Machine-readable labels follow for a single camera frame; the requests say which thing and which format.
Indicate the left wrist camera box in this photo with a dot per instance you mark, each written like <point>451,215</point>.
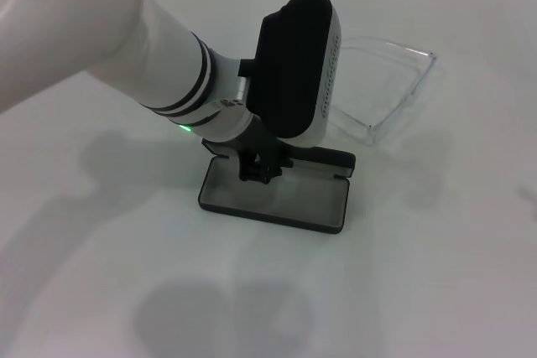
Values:
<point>285,69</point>

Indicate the black glasses case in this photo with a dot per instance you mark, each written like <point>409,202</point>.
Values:
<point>272,203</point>

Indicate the clear white glasses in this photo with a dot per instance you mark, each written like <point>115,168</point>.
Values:
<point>431,56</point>

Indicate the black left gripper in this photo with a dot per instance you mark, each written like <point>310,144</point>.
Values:
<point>264,140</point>

